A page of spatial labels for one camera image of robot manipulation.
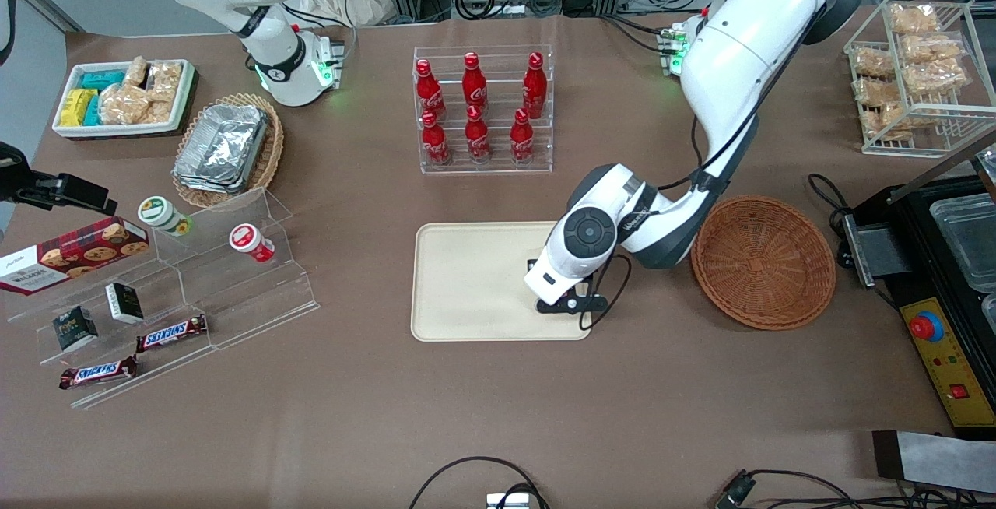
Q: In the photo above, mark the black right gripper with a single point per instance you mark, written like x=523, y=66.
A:
x=25, y=184

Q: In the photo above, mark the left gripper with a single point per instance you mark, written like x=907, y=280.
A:
x=531, y=264

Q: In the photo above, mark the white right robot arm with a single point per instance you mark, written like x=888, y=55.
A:
x=272, y=65

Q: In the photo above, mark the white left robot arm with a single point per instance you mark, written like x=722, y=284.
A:
x=739, y=50

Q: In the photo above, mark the beige plastic tray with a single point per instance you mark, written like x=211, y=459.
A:
x=475, y=283

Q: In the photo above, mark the silver foil tray stack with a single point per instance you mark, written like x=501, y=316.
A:
x=222, y=147

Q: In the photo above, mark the oval wicker basket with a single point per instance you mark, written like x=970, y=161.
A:
x=272, y=159

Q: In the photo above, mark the round brown wicker basket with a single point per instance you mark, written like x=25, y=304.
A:
x=762, y=260

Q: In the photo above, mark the red Walkers cookie box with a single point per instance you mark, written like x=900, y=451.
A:
x=70, y=256

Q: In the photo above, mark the white rectangular snack bin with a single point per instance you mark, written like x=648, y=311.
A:
x=117, y=130

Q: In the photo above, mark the teal snack packet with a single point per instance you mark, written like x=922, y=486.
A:
x=103, y=79
x=93, y=112

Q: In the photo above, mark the yellow snack packet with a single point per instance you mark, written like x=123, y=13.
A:
x=78, y=108

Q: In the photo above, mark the green white yogurt cup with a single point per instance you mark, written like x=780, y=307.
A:
x=163, y=215

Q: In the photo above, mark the bagged cracker snack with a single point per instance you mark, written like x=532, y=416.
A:
x=165, y=81
x=136, y=71
x=162, y=112
x=934, y=50
x=887, y=121
x=914, y=19
x=124, y=104
x=938, y=78
x=873, y=62
x=875, y=93

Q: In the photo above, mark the clear acrylic bottle rack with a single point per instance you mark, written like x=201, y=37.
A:
x=498, y=170

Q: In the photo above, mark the small black box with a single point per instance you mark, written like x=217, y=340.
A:
x=124, y=303
x=75, y=328

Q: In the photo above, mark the red Coca-Cola bottle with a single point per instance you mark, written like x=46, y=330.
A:
x=428, y=89
x=477, y=134
x=521, y=138
x=434, y=139
x=534, y=85
x=474, y=82

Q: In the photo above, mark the Snickers bar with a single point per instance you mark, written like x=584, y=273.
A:
x=99, y=373
x=171, y=333

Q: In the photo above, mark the red white yogurt cup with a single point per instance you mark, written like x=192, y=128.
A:
x=250, y=243

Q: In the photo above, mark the clear acrylic step shelf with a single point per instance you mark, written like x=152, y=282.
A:
x=257, y=291

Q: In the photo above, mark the small silver device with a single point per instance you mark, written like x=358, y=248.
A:
x=510, y=501

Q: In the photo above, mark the red emergency stop button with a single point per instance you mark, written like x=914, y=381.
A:
x=926, y=328

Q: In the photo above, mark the black appliance with yellow panel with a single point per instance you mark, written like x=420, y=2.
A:
x=949, y=353

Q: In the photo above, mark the clear plastic container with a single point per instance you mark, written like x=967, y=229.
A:
x=969, y=240

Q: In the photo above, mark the grey metal plate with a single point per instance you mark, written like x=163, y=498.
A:
x=934, y=458

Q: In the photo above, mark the grey metal chute bracket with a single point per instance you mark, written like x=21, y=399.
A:
x=879, y=248

